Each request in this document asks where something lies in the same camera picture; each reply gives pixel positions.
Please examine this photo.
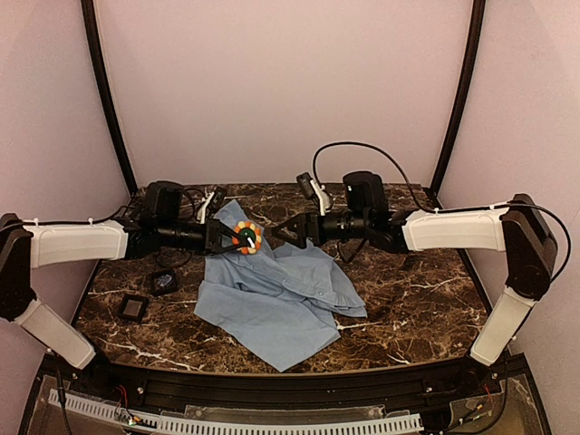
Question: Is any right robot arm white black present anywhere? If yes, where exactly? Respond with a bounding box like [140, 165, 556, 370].
[272, 171, 557, 366]

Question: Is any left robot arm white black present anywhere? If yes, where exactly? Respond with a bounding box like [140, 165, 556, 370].
[1, 181, 261, 370]

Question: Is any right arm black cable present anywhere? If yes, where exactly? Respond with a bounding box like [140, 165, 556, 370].
[312, 142, 572, 282]

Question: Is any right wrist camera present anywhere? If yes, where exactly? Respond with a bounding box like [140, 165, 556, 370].
[296, 172, 332, 216]

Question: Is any black square tray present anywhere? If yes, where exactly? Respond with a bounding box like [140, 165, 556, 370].
[117, 295, 150, 324]
[147, 268, 179, 297]

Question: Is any light blue shirt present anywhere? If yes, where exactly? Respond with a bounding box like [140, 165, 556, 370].
[193, 199, 368, 373]

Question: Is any near black square tray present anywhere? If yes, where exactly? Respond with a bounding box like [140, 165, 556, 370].
[117, 295, 150, 324]

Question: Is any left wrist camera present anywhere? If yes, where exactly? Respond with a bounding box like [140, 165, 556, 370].
[197, 188, 226, 224]

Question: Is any far black square tray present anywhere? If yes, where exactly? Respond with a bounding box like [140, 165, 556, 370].
[147, 268, 179, 297]

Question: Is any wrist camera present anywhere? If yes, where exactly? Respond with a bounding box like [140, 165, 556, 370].
[197, 188, 226, 224]
[296, 172, 332, 216]

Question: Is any left black frame post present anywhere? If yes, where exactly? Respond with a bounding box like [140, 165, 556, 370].
[81, 0, 139, 196]

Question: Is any white slotted cable duct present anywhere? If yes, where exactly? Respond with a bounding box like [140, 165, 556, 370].
[65, 394, 424, 434]

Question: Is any plush sunflower brooch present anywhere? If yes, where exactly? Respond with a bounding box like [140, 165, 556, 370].
[232, 221, 263, 255]

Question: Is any black frame post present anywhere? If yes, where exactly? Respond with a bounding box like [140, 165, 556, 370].
[430, 0, 487, 197]
[81, 0, 139, 196]

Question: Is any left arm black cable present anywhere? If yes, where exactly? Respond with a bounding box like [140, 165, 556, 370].
[17, 185, 218, 268]

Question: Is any black front table rail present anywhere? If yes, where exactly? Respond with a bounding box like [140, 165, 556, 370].
[75, 360, 499, 411]

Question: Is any right black frame post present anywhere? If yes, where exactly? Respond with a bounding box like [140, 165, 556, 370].
[430, 0, 487, 197]

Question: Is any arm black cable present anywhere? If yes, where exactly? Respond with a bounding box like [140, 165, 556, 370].
[17, 185, 218, 268]
[312, 142, 572, 282]

